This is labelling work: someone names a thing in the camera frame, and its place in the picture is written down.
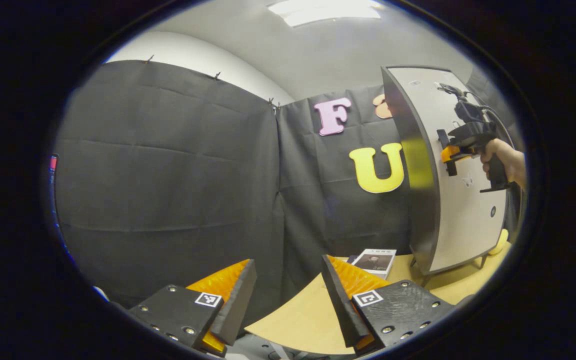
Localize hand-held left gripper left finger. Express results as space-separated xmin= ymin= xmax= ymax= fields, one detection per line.
xmin=127 ymin=258 xmax=258 ymax=357

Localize black cabinet door handle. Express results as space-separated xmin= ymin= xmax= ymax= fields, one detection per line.
xmin=436 ymin=129 xmax=458 ymax=177

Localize white book with portrait cover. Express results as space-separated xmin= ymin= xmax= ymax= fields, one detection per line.
xmin=351 ymin=248 xmax=397 ymax=279

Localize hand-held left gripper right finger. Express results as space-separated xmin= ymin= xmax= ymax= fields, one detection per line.
xmin=321 ymin=254 xmax=456 ymax=356

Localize dark grey cabinet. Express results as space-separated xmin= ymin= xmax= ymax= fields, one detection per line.
xmin=381 ymin=65 xmax=511 ymax=289

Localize light grey cabinet door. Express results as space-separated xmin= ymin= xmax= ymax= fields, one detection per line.
xmin=389 ymin=67 xmax=510 ymax=274

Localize black backdrop cloth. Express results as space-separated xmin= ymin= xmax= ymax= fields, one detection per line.
xmin=53 ymin=60 xmax=521 ymax=308

